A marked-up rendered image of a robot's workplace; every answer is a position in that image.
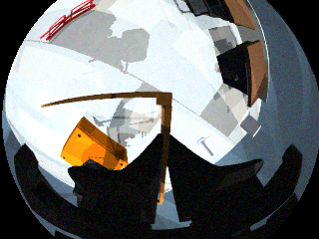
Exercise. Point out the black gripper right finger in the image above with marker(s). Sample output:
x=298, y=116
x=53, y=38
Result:
x=194, y=180

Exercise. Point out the grey flat rectangular panel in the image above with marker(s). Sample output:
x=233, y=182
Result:
x=246, y=34

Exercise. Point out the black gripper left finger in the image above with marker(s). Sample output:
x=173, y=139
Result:
x=138, y=183

